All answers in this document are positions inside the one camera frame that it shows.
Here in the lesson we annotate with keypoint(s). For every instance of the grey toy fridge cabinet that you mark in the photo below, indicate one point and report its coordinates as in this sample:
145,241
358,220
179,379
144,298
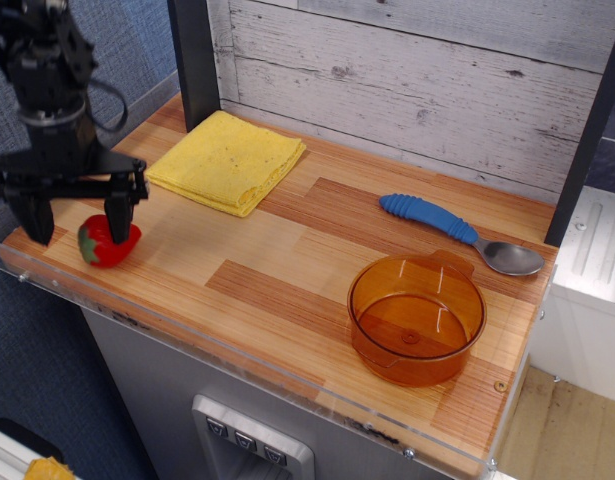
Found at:
158,383

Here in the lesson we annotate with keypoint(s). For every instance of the silver dispenser button panel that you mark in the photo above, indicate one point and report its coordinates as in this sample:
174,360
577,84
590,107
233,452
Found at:
236,446

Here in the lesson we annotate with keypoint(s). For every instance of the orange transparent plastic pot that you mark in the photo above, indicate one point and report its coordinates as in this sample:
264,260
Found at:
415,318

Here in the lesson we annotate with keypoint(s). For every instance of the yellow object bottom left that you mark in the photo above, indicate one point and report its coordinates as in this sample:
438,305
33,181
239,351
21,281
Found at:
48,469

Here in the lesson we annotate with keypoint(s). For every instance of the red toy strawberry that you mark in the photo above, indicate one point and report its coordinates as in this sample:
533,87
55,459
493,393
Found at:
96,244

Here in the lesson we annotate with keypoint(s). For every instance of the blue handled metal spoon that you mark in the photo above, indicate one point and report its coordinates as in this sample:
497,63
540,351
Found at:
502,257

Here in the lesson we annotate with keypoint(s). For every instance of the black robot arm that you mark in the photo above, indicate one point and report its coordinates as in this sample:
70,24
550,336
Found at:
49,64

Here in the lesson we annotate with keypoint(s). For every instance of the yellow folded cloth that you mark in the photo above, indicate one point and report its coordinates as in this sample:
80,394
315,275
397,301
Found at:
227,164

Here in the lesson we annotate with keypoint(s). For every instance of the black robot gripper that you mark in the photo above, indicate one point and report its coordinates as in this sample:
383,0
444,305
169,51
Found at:
68,161

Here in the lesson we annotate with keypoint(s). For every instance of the white toy sink unit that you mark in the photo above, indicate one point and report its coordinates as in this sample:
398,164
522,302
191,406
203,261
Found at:
574,337

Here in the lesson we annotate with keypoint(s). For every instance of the dark right frame post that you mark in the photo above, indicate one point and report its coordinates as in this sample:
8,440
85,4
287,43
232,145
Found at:
582,161

